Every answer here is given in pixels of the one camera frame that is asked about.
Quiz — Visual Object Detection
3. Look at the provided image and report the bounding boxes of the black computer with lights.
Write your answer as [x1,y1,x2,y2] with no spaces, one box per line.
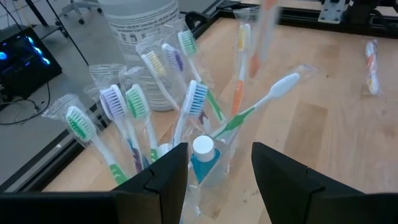
[0,26,63,98]

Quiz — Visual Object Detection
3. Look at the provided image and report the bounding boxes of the white cylindrical wipes canister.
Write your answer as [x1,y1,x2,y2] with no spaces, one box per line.
[98,0,187,112]

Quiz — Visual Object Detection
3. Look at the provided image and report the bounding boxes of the teal toothpaste tube white cap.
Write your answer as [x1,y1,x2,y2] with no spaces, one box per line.
[182,134,233,223]

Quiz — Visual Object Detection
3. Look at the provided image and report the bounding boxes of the office chair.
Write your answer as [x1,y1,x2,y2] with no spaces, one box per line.
[57,0,103,25]

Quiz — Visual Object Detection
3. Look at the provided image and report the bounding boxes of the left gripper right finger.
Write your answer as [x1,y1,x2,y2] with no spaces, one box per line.
[251,142,398,224]

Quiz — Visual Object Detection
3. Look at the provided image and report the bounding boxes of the green toothbrush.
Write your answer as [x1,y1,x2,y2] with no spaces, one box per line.
[119,67,161,163]
[210,64,320,141]
[42,93,130,186]
[177,29,227,124]

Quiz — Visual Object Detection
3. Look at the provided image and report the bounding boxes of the silver metal mounting bracket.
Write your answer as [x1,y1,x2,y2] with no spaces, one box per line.
[317,0,346,25]

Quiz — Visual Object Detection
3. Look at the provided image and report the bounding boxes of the purple toothbrush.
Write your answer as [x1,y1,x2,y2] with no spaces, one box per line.
[160,42,214,133]
[88,63,146,174]

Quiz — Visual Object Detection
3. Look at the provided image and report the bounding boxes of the clear plastic toothbrush holder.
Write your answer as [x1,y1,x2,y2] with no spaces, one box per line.
[124,133,240,218]

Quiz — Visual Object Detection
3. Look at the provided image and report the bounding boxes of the blue toothbrush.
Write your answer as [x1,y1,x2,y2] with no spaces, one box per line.
[172,79,209,147]

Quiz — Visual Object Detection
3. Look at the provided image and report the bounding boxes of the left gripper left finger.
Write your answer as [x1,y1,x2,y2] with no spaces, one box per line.
[0,142,189,224]

